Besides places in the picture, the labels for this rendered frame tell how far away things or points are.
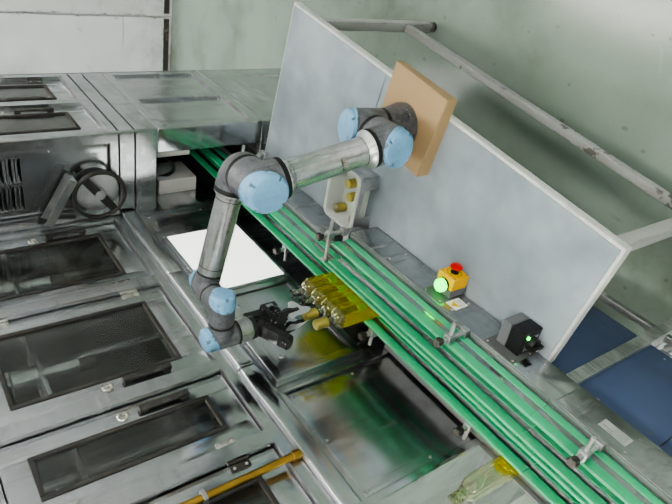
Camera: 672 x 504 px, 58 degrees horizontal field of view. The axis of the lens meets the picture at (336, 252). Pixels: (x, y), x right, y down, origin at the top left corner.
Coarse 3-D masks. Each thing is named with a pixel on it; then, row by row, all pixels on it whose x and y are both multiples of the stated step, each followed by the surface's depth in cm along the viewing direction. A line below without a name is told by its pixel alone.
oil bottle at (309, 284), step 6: (318, 276) 210; (324, 276) 210; (330, 276) 211; (336, 276) 211; (306, 282) 206; (312, 282) 206; (318, 282) 206; (324, 282) 207; (330, 282) 208; (306, 288) 204; (312, 288) 204; (306, 294) 205
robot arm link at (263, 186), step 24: (384, 120) 176; (336, 144) 168; (360, 144) 169; (384, 144) 170; (408, 144) 173; (240, 168) 157; (264, 168) 155; (288, 168) 157; (312, 168) 162; (336, 168) 166; (240, 192) 156; (264, 192) 154; (288, 192) 157
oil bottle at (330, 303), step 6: (342, 294) 203; (348, 294) 204; (354, 294) 205; (324, 300) 199; (330, 300) 199; (336, 300) 200; (342, 300) 201; (348, 300) 201; (354, 300) 202; (324, 306) 198; (330, 306) 197; (336, 306) 198; (330, 312) 197
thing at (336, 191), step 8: (336, 176) 225; (344, 176) 227; (352, 176) 224; (328, 184) 225; (336, 184) 227; (344, 184) 229; (360, 184) 211; (328, 192) 227; (336, 192) 229; (344, 192) 230; (328, 200) 229; (336, 200) 231; (344, 200) 231; (328, 208) 231; (352, 208) 217; (336, 216) 228; (344, 216) 228; (352, 216) 217; (344, 224) 224; (352, 224) 220
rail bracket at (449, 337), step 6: (456, 324) 170; (450, 330) 171; (462, 330) 176; (468, 330) 175; (444, 336) 172; (450, 336) 171; (456, 336) 173; (462, 336) 176; (468, 336) 177; (438, 342) 169; (444, 342) 171; (450, 342) 172
